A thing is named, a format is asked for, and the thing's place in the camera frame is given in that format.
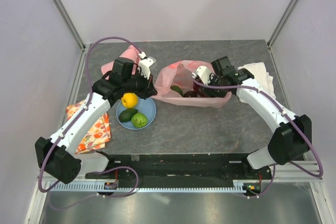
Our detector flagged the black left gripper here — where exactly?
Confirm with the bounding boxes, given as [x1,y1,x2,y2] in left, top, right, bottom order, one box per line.
[122,69,157,100]

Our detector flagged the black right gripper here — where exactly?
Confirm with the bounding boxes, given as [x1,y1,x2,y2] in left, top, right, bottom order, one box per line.
[199,72,228,104]

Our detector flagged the fake purple grapes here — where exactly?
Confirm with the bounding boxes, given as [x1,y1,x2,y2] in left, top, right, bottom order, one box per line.
[183,83,208,98]

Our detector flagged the fake yellow orange fruit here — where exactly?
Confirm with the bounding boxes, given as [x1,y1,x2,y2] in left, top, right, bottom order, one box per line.
[121,93,138,109]

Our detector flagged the fake dark green avocado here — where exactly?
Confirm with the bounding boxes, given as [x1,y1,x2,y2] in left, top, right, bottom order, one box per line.
[118,108,138,122]

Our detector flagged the fake green custard apple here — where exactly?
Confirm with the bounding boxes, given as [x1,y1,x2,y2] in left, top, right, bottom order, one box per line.
[131,112,148,129]

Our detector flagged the pink plastic bag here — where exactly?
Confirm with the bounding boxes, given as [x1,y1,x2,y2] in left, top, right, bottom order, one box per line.
[152,60,231,108]

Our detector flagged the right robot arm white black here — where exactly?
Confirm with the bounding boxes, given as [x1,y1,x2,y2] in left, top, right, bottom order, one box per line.
[192,57,312,179]

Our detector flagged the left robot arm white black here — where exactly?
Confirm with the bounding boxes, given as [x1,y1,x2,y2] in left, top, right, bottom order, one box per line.
[35,57,157,184]

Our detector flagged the blue plastic bowl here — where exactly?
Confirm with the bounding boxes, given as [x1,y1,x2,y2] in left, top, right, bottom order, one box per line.
[116,98,156,130]

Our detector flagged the pink baseball cap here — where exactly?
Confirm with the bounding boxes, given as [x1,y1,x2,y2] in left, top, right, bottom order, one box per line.
[101,44,144,76]

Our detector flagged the white folded towel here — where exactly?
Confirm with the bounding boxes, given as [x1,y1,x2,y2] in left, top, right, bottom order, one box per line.
[238,62,276,99]

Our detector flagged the floral orange folded cloth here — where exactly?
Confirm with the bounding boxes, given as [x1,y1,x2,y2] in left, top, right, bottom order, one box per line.
[76,112,111,154]

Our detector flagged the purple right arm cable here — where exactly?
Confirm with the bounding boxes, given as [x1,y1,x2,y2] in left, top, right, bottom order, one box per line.
[193,76,324,199]

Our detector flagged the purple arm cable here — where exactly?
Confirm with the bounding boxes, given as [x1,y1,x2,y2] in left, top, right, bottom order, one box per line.
[38,36,146,210]
[193,76,324,199]

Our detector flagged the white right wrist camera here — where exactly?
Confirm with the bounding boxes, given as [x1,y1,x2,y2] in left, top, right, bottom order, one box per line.
[192,66,213,85]

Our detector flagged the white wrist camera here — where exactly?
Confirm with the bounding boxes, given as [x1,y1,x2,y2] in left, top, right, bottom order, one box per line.
[138,51,156,79]
[192,66,213,85]

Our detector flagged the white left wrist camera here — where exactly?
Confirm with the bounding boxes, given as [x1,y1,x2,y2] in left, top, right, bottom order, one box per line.
[138,51,156,79]

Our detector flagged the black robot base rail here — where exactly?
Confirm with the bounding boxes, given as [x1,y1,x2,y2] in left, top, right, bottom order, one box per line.
[98,151,271,181]

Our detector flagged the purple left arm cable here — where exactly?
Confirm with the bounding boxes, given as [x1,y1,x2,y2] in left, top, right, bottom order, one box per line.
[38,36,146,210]

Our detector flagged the white slotted cable duct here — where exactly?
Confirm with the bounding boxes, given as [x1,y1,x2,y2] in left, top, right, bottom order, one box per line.
[51,181,247,193]

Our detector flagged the aluminium frame post left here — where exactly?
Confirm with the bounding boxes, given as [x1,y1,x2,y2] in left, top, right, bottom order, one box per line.
[36,0,86,51]

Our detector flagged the aluminium frame post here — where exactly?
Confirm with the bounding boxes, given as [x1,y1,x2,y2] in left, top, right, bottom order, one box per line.
[36,0,86,51]
[267,0,300,50]

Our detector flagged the aluminium frame post right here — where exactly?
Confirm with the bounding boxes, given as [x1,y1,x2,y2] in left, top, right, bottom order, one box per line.
[267,0,300,50]

